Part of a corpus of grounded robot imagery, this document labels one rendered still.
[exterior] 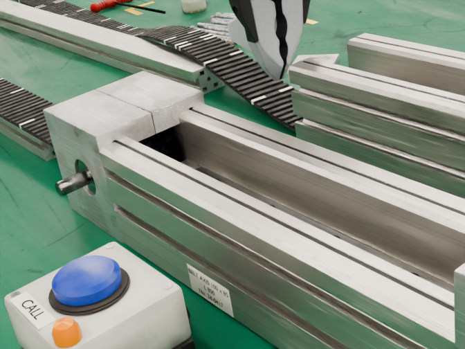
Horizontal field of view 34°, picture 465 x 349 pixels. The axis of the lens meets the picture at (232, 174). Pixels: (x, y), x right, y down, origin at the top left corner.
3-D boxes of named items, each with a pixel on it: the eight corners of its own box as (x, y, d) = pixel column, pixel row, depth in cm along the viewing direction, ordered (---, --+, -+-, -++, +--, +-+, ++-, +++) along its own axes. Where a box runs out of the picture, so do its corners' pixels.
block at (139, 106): (46, 219, 66) (15, 119, 61) (163, 165, 72) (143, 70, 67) (96, 257, 59) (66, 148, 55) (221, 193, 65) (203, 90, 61)
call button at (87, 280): (47, 300, 45) (38, 273, 44) (104, 270, 47) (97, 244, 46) (78, 330, 42) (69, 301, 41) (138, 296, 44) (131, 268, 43)
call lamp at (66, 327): (49, 339, 41) (43, 322, 40) (74, 325, 42) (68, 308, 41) (62, 352, 40) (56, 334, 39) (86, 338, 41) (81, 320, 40)
